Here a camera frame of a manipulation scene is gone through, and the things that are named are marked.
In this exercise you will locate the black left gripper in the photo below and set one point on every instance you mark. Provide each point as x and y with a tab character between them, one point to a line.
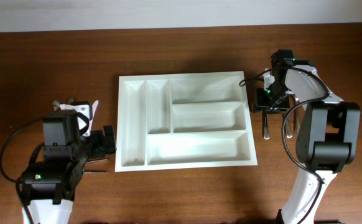
98	143

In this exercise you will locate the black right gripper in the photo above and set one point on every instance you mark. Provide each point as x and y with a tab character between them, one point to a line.
262	104

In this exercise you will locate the steel serrated tongs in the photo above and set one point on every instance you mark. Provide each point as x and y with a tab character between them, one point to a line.
97	166

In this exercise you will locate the steel tablespoon angled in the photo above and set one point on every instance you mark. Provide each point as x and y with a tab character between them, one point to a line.
296	117

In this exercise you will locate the pink plastic knife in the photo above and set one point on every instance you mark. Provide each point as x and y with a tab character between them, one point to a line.
93	109

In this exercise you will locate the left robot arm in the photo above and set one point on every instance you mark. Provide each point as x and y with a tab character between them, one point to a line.
47	187

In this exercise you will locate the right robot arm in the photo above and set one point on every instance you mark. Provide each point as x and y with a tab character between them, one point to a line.
319	130

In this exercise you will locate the small steel teaspoon left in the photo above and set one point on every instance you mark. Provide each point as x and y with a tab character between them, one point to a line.
56	105

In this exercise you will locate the white plastic cutlery tray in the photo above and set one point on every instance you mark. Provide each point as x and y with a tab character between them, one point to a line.
183	121

